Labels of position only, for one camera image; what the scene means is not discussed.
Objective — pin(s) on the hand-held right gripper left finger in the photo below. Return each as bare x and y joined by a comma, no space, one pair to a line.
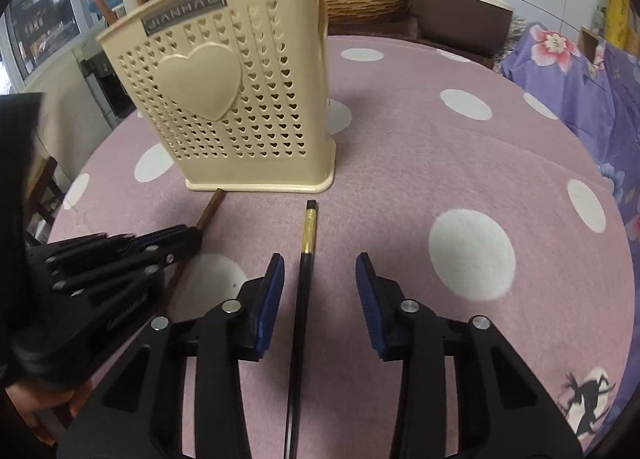
270,299

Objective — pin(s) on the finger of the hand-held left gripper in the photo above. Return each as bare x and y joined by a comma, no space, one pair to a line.
100,244
125,274

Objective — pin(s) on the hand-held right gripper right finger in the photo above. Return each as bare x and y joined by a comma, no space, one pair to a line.
367,299

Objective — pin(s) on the black chopstick with gold band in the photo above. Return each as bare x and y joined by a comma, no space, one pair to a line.
302,314

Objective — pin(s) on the cream perforated utensil holder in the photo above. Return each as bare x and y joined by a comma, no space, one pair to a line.
260,114

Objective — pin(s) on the person's left hand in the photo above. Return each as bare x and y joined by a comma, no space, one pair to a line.
45,406

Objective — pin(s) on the wooden chair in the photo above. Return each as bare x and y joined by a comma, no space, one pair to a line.
47,189

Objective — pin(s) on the pink polka-dot tablecloth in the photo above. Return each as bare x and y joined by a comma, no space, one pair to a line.
425,164

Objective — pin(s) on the water dispenser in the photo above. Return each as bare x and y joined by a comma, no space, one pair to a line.
107,89

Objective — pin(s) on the window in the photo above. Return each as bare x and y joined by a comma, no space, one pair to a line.
40,19

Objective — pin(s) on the brown and cream rice cooker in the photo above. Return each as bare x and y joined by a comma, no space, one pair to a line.
455,9

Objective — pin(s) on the purple floral cloth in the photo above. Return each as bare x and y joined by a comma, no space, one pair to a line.
615,104

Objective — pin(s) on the cardboard box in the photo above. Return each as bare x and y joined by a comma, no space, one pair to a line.
592,46

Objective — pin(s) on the yellow paper roll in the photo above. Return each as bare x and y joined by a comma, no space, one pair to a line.
619,9

